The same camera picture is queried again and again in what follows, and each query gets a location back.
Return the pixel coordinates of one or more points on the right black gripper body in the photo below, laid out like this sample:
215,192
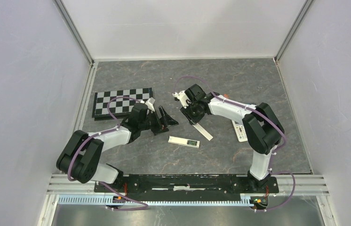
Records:
192,113

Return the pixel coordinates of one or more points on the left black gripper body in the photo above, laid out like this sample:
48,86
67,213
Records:
154,123

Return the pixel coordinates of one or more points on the white rectangular block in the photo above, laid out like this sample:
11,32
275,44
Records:
183,142

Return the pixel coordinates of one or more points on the white long remote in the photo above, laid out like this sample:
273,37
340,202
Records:
203,132

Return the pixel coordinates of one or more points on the beige remote control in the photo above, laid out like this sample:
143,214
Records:
240,131

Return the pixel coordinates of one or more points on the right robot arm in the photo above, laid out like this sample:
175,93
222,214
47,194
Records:
262,127

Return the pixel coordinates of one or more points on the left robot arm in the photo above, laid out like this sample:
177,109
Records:
80,158

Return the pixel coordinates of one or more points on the black white checkerboard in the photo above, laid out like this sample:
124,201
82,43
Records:
119,102

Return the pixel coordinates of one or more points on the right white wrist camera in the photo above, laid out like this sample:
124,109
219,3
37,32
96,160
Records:
182,98

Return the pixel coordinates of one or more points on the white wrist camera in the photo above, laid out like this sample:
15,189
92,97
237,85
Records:
182,98
149,103

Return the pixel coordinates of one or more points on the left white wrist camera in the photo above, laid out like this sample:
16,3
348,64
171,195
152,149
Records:
149,103

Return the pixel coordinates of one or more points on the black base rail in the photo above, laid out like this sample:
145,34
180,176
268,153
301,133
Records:
192,187

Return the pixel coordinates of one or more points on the white slotted cable duct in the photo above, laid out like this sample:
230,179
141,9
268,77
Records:
114,200

